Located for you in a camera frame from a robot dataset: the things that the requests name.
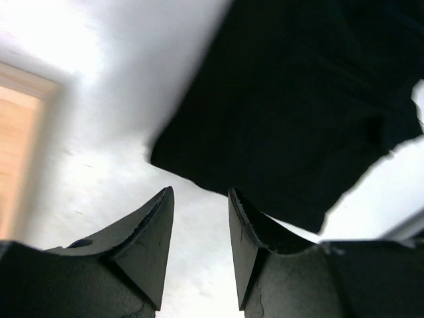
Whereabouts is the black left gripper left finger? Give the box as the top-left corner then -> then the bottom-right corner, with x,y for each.
1,187 -> 174,317

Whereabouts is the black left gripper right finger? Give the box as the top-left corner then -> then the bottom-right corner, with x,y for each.
228,189 -> 423,317

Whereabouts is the black underwear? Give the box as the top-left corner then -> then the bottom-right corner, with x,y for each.
150,1 -> 423,233

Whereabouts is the wooden compartment tray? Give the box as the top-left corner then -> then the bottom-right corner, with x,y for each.
1,62 -> 62,240

